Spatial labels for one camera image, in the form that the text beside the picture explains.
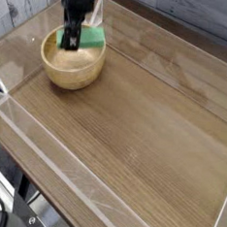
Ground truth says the green rectangular block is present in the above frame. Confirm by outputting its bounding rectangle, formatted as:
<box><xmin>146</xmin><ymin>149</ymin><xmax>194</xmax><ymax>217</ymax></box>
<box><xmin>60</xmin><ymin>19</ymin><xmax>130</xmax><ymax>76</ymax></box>
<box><xmin>54</xmin><ymin>23</ymin><xmax>108</xmax><ymax>53</ymax></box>

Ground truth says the light wooden bowl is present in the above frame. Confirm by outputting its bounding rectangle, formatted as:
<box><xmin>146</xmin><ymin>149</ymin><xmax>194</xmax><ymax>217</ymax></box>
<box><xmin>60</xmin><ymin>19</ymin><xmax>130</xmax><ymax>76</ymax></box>
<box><xmin>40</xmin><ymin>25</ymin><xmax>107</xmax><ymax>90</ymax></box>

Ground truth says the clear acrylic corner bracket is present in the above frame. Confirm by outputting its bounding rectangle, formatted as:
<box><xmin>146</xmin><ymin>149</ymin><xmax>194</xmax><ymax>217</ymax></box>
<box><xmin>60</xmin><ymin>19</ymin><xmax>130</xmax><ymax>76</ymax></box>
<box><xmin>83</xmin><ymin>0</ymin><xmax>104</xmax><ymax>27</ymax></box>

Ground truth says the black metal bracket with screw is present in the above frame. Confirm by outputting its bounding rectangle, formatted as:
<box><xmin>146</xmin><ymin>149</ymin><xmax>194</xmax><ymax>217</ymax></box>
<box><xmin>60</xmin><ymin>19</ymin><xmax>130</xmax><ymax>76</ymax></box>
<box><xmin>13</xmin><ymin>197</ymin><xmax>45</xmax><ymax>227</ymax></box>

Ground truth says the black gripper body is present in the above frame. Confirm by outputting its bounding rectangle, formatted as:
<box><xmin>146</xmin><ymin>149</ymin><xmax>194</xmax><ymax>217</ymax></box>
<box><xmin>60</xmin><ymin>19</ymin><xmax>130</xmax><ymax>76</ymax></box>
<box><xmin>61</xmin><ymin>0</ymin><xmax>95</xmax><ymax>25</ymax></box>

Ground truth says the black table leg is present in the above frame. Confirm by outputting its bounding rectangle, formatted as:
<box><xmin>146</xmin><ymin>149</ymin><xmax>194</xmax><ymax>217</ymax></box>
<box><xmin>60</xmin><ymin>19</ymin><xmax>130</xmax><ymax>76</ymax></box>
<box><xmin>18</xmin><ymin>175</ymin><xmax>30</xmax><ymax>199</ymax></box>

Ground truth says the clear acrylic tray wall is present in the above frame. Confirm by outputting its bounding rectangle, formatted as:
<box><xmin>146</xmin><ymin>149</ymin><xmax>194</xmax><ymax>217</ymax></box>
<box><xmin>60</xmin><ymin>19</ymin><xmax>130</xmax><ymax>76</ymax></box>
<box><xmin>0</xmin><ymin>0</ymin><xmax>227</xmax><ymax>227</ymax></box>

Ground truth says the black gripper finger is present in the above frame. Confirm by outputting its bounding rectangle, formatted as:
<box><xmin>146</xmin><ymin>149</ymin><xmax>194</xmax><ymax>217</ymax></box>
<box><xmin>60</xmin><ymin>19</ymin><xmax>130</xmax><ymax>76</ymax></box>
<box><xmin>61</xmin><ymin>22</ymin><xmax>81</xmax><ymax>50</ymax></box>

